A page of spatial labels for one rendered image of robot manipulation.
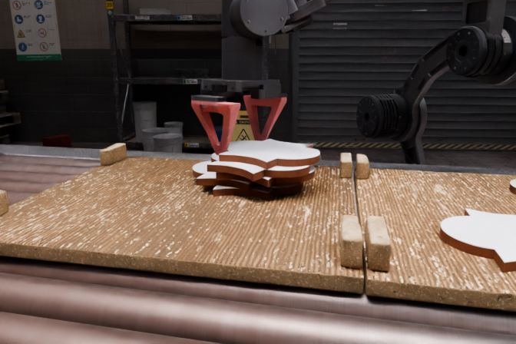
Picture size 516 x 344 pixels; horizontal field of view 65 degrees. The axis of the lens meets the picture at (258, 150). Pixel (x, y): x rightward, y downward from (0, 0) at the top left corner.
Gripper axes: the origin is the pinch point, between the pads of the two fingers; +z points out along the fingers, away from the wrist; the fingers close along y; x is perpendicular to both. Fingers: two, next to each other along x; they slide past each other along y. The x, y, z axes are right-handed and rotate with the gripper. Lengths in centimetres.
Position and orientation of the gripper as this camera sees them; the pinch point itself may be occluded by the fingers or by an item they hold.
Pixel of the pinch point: (241, 143)
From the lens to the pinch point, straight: 57.7
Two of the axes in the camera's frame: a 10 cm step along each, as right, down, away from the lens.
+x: -8.3, -1.3, 5.4
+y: 5.5, -1.7, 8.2
